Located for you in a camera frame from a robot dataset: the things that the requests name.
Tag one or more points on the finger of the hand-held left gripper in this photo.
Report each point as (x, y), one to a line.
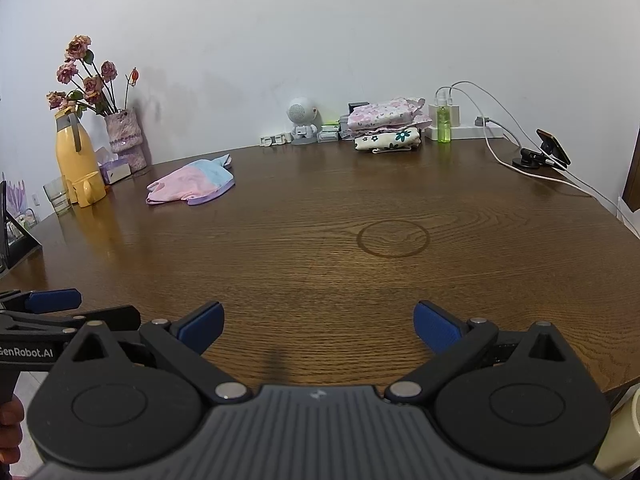
(50, 301)
(112, 316)

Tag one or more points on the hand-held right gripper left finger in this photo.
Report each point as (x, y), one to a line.
(202, 328)

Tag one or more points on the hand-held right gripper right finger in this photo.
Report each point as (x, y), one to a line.
(435, 331)

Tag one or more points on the pink floral dress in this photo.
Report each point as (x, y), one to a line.
(380, 115)

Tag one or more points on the person's left hand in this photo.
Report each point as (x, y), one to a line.
(10, 422)

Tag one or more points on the clear glass cup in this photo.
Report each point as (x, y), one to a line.
(57, 197)

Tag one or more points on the purple decoration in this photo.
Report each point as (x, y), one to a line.
(17, 192)

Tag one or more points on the yellow cup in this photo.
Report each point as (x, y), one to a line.
(90, 190)

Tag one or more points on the yellow thermos jug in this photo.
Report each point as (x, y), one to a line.
(75, 160)

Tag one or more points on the purple tissue box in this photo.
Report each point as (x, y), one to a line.
(115, 172)

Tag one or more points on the pink blue purple garment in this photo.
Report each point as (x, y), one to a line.
(190, 182)

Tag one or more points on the purple knitted vase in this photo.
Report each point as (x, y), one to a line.
(125, 135)

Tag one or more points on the cream floral folded cloth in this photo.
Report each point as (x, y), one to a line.
(385, 141)

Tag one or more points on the white power strip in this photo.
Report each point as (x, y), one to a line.
(475, 133)

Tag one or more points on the green spray bottle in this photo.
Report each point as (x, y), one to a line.
(444, 127)

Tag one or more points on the cream round bin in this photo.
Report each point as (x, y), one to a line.
(622, 435)

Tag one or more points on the white charger block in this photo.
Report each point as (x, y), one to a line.
(455, 115)

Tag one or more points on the dried pink flower bouquet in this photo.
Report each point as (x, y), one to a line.
(92, 85)

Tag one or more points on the green white small box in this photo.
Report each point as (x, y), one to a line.
(331, 128)
(328, 137)

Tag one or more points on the black power adapter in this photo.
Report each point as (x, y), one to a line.
(356, 106)

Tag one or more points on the white robot speaker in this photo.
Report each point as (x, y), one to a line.
(300, 110)

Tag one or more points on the wooden chair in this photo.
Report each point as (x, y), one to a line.
(632, 175)

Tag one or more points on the black picture frame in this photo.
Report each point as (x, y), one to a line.
(25, 245)

